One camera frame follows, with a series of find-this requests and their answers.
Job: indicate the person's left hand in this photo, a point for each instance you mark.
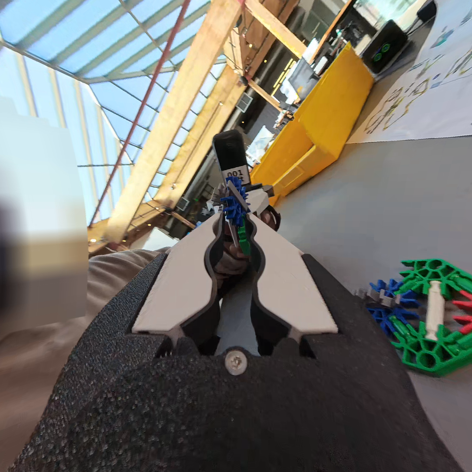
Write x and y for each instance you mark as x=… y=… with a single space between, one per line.
x=269 y=217

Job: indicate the small black device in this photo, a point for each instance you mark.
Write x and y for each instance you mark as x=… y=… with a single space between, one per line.
x=426 y=9

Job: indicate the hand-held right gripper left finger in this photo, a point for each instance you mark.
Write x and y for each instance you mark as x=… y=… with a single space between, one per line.
x=181 y=287

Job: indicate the green red toy connector assembly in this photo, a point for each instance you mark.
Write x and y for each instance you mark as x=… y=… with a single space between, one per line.
x=424 y=350

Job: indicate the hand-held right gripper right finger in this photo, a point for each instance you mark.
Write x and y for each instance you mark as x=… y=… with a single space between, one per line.
x=291 y=287

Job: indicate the fold-out toy instruction sheet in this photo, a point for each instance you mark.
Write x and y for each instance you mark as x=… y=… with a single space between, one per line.
x=442 y=103

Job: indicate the yellow parts bin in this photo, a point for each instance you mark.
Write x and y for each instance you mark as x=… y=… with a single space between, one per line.
x=324 y=118

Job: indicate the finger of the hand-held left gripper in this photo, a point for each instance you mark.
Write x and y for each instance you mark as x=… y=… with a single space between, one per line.
x=259 y=203

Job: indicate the grey desk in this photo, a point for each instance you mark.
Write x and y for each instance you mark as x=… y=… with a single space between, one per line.
x=354 y=221

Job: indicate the black digital clock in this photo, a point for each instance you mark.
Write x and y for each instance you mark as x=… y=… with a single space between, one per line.
x=383 y=48

